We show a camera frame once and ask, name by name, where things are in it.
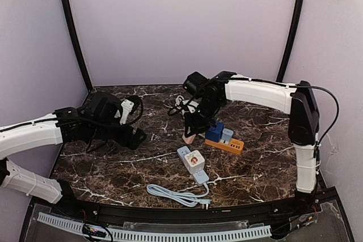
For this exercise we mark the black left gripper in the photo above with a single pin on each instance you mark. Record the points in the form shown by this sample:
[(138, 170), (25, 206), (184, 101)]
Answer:
[(124, 140)]

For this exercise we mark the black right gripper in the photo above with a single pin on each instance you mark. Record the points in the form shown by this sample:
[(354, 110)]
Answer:
[(195, 127)]

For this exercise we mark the pink charger plug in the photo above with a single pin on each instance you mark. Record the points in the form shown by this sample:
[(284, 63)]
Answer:
[(188, 139)]

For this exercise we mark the dark blue cube socket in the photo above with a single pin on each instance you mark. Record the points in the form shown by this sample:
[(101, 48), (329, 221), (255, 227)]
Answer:
[(214, 133)]

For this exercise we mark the light blue charger plug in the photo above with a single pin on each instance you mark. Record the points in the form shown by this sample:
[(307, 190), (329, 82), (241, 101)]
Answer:
[(226, 136)]

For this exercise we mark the white cube socket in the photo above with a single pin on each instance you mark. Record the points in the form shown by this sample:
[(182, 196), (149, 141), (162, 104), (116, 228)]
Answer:
[(194, 162)]

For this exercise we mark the orange power strip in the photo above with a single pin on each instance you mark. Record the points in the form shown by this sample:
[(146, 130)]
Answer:
[(234, 146)]

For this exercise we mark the grey-blue power strip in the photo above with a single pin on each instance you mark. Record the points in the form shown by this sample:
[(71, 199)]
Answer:
[(200, 177)]

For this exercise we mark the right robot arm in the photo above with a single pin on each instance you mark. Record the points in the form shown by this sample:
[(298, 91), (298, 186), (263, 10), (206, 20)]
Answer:
[(295, 100)]

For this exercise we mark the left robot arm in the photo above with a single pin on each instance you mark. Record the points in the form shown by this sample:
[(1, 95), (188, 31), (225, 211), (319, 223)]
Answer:
[(62, 126)]

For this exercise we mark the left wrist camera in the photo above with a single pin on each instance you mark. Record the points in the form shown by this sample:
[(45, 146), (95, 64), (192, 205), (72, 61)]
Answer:
[(104, 108)]

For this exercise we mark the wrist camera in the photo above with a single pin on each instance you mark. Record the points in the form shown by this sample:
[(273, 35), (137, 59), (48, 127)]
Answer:
[(193, 82), (104, 108)]

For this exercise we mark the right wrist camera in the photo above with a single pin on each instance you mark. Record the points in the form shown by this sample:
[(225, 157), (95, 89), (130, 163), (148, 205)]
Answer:
[(193, 82)]

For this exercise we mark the black front table rail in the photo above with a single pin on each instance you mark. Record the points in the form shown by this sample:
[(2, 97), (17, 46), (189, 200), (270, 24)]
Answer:
[(268, 212)]

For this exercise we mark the light blue slotted cable duct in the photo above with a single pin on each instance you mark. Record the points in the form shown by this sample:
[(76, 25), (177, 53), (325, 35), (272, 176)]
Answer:
[(152, 232)]

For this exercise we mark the black left frame post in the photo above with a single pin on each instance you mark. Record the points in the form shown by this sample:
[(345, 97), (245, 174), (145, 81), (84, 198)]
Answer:
[(76, 44)]

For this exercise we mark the black frame post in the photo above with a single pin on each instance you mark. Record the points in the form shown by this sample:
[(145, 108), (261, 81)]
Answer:
[(76, 44), (290, 40)]

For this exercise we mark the black right frame post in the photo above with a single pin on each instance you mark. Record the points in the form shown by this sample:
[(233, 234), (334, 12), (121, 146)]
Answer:
[(290, 40)]

